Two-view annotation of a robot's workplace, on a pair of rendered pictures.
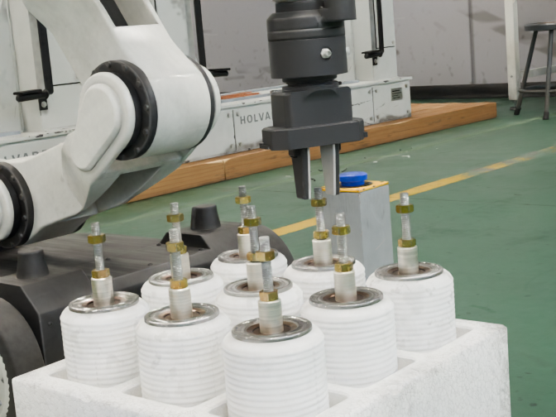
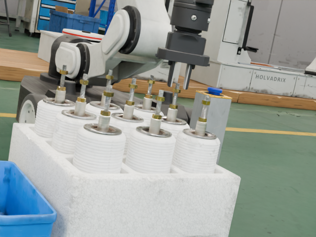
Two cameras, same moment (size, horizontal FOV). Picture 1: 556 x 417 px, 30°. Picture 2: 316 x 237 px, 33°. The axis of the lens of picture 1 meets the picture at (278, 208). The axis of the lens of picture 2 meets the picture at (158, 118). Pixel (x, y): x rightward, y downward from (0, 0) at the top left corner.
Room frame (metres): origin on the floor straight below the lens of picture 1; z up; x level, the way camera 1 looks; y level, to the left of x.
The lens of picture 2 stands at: (0.00, -0.37, 0.48)
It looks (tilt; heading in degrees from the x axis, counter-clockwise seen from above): 10 degrees down; 16
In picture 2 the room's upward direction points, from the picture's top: 10 degrees clockwise
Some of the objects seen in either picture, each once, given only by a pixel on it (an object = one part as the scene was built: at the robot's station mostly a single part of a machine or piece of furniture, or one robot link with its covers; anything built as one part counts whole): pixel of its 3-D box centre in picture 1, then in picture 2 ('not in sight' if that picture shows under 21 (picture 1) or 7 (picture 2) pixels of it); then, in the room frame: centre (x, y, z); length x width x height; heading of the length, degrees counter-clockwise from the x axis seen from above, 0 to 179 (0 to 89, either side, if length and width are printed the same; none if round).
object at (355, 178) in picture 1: (352, 180); (214, 91); (1.37, -0.10, 0.32); 0.04 x 0.04 x 0.02
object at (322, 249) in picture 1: (322, 252); (171, 115); (1.19, -0.05, 0.26); 0.02 x 0.02 x 0.03
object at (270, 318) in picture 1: (270, 316); (103, 123); (0.93, 0.02, 0.26); 0.02 x 0.02 x 0.03
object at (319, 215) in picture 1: (319, 219); (175, 98); (1.19, -0.05, 0.30); 0.01 x 0.01 x 0.08
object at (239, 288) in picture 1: (258, 287); (127, 118); (1.10, 0.03, 0.25); 0.08 x 0.08 x 0.01
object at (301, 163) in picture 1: (299, 172); (169, 73); (1.18, -0.03, 0.36); 0.03 x 0.02 x 0.06; 25
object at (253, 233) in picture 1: (254, 240); (131, 95); (1.10, 0.03, 0.30); 0.01 x 0.01 x 0.08
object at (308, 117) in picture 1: (311, 92); (186, 36); (1.19, -0.05, 0.45); 0.13 x 0.10 x 0.12; 115
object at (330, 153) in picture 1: (333, 167); (189, 76); (1.20, -0.07, 0.36); 0.03 x 0.02 x 0.06; 25
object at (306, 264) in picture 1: (323, 263); (170, 121); (1.19, -0.05, 0.25); 0.08 x 0.08 x 0.01
